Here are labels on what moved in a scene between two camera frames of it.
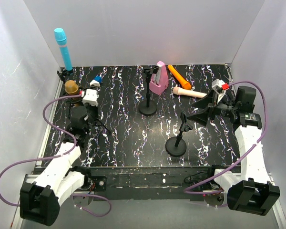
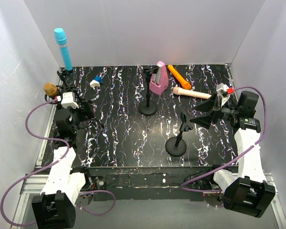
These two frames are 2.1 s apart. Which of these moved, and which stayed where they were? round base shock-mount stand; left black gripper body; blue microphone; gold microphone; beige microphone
Moved: gold microphone; left black gripper body
Stayed: beige microphone; round base shock-mount stand; blue microphone
